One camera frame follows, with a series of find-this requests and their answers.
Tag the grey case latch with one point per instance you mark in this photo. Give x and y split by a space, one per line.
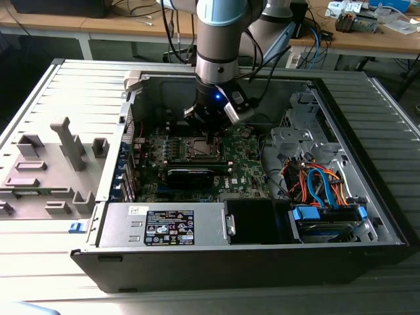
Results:
133 82

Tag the blue box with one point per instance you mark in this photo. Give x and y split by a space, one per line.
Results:
390 4

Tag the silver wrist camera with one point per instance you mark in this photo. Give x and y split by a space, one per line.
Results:
232 114

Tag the green RAM stick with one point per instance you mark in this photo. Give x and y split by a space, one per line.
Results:
221 166

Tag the wooden desk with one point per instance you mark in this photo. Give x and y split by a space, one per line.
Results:
361 41
49 24

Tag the black silver PC case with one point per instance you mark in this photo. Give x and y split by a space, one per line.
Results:
213 272

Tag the grey parts rack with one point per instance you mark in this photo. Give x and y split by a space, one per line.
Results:
49 154

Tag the CPU socket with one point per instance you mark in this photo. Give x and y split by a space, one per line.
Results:
187 141

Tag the silver drive cage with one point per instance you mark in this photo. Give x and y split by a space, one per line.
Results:
306 136

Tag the hard disk drive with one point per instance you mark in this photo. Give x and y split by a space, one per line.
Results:
328 233

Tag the pale blue rounded object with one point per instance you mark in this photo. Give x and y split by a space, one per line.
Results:
19 309

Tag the blue plastic clip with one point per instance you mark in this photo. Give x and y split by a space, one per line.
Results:
76 227

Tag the silver green CPU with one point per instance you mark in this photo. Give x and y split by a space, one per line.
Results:
201 147

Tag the black box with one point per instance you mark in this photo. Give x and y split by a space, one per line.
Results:
59 8

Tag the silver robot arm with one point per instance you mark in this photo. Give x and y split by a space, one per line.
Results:
216 42

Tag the blue disk carrier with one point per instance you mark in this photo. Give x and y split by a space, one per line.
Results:
303 215

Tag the green motherboard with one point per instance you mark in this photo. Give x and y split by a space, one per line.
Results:
244 160

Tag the grey power supply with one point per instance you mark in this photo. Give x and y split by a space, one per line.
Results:
121 229

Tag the dark CPU cooler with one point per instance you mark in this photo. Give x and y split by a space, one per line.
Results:
344 21

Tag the coin cell battery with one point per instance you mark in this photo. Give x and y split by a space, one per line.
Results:
245 133

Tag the silver metal device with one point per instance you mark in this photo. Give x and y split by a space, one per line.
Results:
365 23

